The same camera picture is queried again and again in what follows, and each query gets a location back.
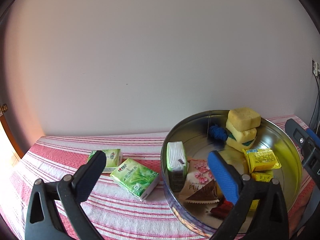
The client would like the red snack packet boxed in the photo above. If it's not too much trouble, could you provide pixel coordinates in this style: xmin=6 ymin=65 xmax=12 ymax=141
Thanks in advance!
xmin=210 ymin=199 xmax=233 ymax=219

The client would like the yellow snack packet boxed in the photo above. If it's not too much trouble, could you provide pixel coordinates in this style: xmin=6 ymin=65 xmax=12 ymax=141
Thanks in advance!
xmin=251 ymin=170 xmax=273 ymax=183
xmin=242 ymin=148 xmax=281 ymax=173

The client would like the yellow porous sponge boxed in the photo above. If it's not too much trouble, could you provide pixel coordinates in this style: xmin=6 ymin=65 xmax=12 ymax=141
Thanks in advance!
xmin=219 ymin=150 xmax=249 ymax=175

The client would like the pink floral snack packet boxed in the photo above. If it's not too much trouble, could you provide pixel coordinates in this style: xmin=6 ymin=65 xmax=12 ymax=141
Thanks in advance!
xmin=178 ymin=159 xmax=219 ymax=204

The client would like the yellow sponge with green scourer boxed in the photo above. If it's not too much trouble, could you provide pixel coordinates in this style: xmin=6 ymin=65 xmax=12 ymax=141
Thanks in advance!
xmin=226 ymin=120 xmax=257 ymax=152

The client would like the tan yellow sponge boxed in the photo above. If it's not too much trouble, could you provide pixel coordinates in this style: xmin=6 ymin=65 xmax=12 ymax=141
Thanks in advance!
xmin=228 ymin=107 xmax=261 ymax=132

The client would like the green tissue pack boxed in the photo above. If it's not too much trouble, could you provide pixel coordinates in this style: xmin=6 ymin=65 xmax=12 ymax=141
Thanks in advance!
xmin=110 ymin=159 xmax=160 ymax=201
xmin=87 ymin=148 xmax=123 ymax=173
xmin=167 ymin=141 xmax=188 ymax=192

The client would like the dark blue yarn ball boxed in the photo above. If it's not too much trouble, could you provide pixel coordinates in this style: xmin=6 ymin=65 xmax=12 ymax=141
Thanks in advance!
xmin=208 ymin=125 xmax=228 ymax=141

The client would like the round blue cookie tin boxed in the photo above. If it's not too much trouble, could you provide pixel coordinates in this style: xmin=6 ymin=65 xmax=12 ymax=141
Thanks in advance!
xmin=161 ymin=110 xmax=303 ymax=238

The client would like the wooden door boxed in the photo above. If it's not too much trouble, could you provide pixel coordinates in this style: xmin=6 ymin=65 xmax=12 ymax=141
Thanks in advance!
xmin=1 ymin=115 xmax=24 ymax=160

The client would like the wall power socket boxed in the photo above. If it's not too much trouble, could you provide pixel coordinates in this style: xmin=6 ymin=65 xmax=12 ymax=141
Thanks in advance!
xmin=312 ymin=60 xmax=320 ymax=77

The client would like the black cable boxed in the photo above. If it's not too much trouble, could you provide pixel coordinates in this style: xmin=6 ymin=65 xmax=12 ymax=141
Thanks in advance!
xmin=309 ymin=72 xmax=320 ymax=133

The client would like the brass door handle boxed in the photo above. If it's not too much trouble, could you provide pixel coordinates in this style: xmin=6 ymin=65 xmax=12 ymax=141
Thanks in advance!
xmin=0 ymin=103 xmax=8 ymax=116

